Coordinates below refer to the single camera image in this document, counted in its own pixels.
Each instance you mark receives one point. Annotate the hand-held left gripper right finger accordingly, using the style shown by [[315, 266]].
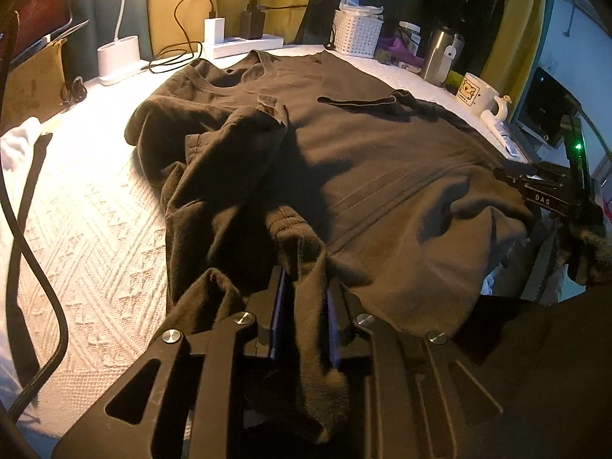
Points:
[[333, 339]]

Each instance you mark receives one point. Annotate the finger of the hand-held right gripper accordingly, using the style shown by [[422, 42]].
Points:
[[514, 178], [545, 169]]

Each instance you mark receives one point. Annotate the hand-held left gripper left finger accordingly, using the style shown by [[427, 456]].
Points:
[[276, 325]]

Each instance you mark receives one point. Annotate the dark brown t-shirt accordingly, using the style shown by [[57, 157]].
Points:
[[363, 153]]

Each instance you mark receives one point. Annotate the person's right forearm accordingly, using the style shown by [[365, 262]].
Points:
[[597, 248]]

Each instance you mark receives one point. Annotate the white tube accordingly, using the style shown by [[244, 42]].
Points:
[[499, 131]]

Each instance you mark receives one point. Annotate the dark monitor screen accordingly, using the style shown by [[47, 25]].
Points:
[[545, 105]]

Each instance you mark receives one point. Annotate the white printed mug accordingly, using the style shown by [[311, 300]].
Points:
[[478, 93]]

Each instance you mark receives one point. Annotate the steel tumbler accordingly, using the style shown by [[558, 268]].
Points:
[[440, 57]]

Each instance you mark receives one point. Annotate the narrow yellow curtain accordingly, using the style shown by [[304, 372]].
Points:
[[514, 14]]

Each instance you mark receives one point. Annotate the purple cloth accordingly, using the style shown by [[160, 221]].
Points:
[[404, 52]]

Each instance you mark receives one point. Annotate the white plastic basket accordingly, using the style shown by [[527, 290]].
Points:
[[356, 33]]

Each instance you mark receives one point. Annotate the black tablet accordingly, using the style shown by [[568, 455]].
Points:
[[318, 19]]

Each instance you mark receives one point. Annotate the white power strip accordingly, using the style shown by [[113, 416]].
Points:
[[239, 47]]

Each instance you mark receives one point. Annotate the white charger plug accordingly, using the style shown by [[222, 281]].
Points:
[[214, 30]]

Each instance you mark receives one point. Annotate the black charger plug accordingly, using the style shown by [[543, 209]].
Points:
[[252, 21]]

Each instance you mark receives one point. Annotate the small black clip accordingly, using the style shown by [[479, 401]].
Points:
[[75, 88]]

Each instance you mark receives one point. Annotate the white cloth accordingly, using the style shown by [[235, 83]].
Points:
[[19, 146]]

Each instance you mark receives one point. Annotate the cardboard box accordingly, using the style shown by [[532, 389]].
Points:
[[33, 81]]

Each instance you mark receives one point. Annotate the teal curtain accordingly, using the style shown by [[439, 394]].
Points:
[[95, 0]]

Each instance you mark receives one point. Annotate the open laptop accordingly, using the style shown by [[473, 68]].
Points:
[[45, 14]]

